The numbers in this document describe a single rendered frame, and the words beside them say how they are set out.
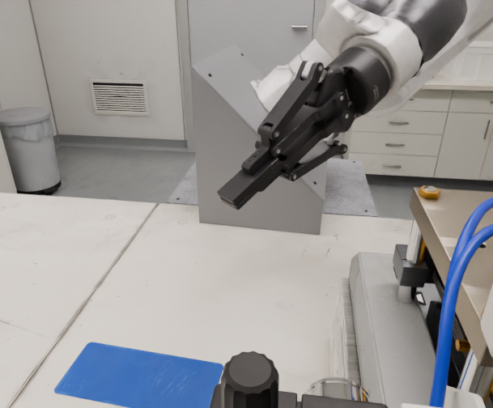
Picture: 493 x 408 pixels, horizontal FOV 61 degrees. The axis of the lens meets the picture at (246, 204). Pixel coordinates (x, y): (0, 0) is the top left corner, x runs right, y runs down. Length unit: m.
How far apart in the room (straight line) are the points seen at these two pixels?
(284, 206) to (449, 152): 2.29
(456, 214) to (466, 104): 2.74
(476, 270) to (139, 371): 0.53
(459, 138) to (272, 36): 1.53
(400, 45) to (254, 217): 0.58
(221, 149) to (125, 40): 2.85
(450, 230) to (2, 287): 0.81
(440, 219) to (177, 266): 0.64
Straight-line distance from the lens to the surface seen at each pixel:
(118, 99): 3.85
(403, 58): 0.54
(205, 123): 0.93
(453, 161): 3.19
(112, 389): 0.68
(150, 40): 3.65
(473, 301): 0.27
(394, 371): 0.36
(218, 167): 0.96
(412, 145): 3.08
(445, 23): 0.60
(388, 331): 0.40
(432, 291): 0.51
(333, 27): 0.56
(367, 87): 0.51
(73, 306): 0.84
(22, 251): 1.05
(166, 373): 0.69
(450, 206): 0.37
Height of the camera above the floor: 1.26
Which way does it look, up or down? 27 degrees down
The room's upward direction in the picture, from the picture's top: straight up
